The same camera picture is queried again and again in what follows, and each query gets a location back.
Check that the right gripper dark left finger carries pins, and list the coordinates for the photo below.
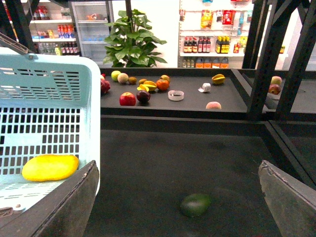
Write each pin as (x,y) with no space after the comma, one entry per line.
(64,212)

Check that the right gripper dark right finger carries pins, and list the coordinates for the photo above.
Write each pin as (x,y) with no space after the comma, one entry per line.
(291,202)

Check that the yellow mango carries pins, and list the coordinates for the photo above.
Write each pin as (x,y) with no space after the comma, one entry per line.
(50,167)

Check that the light blue plastic basket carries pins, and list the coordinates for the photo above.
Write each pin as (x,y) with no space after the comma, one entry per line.
(48,105)

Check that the green avocado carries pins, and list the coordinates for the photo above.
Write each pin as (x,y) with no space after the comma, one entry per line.
(195,205)

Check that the red apple far right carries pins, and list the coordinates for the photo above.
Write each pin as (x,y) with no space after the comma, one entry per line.
(274,89)

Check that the red apple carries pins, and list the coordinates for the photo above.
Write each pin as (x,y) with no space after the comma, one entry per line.
(127,99)
(274,89)

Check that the pale apple far right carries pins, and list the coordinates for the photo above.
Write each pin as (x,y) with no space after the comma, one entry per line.
(276,80)

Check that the pink peach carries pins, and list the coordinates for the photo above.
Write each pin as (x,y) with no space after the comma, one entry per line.
(213,105)

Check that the pink dragon fruit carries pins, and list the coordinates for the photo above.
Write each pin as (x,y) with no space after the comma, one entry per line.
(105,85)

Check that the dark purple plum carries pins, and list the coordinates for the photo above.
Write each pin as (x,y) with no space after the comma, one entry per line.
(143,96)

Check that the yellow star fruit right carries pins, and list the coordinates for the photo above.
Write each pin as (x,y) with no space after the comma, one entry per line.
(218,79)

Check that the yellow star fruit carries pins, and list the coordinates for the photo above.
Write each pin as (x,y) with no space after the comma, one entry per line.
(218,79)
(148,86)

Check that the pale round melon fruit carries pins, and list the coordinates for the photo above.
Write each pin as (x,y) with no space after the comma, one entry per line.
(123,78)

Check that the green apple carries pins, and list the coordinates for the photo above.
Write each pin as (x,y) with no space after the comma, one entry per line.
(115,74)

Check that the brown kiwi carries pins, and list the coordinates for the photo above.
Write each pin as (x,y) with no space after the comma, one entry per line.
(132,80)

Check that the small brown fruit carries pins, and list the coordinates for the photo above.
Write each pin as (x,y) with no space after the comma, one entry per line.
(141,81)

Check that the yellow star fruit centre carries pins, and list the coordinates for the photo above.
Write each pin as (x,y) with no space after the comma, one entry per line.
(148,86)

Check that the orange persimmon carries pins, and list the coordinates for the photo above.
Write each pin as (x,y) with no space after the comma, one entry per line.
(162,84)

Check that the orange yellow fruit behind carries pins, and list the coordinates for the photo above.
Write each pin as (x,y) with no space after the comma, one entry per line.
(165,77)

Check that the left store shelf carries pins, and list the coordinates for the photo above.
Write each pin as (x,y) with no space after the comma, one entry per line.
(52,29)

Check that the green potted plant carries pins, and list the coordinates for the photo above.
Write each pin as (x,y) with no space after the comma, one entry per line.
(131,42)

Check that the white shelf with bottles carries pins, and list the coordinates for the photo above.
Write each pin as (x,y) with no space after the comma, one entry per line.
(213,33)

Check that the glass door refrigerator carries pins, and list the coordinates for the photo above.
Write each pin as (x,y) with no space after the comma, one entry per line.
(91,18)

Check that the grey basket handle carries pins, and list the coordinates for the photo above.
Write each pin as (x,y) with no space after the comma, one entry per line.
(16,46)

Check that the black metal frame post left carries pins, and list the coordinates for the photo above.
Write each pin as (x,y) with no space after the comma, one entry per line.
(20,28)

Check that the black metal frame post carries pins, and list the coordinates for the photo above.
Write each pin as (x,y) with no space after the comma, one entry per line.
(20,28)
(270,20)

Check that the black metal frame post right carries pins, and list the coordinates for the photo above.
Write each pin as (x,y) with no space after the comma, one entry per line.
(270,20)

